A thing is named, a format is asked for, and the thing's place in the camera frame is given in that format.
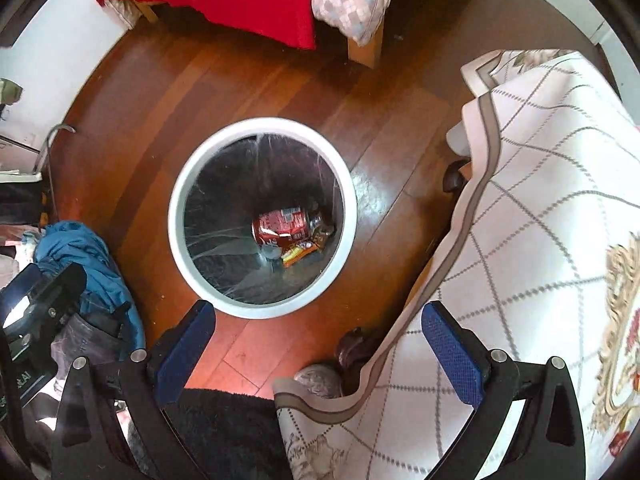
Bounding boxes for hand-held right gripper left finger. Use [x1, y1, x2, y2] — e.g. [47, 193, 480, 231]
[52, 300, 217, 480]

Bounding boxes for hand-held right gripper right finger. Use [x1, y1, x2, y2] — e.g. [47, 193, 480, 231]
[421, 301, 587, 480]

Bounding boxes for yellow snack wrapper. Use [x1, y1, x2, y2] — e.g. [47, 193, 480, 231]
[281, 239, 321, 267]

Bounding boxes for white round trash bin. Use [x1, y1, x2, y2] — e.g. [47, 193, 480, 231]
[168, 117, 359, 320]

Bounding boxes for red soda can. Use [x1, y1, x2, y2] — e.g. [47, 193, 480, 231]
[251, 206, 325, 248]

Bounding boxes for dark jeans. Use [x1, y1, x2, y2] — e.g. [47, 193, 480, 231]
[50, 296, 132, 386]

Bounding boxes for blue cloth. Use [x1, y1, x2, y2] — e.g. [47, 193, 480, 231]
[34, 221, 147, 351]

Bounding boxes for black fuzzy mat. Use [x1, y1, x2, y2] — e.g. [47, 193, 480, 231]
[125, 387, 293, 480]

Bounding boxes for white patterned quilt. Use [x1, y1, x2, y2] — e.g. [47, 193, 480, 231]
[272, 49, 640, 480]

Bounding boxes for grey metal stand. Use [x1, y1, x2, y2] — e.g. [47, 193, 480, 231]
[31, 124, 77, 177]

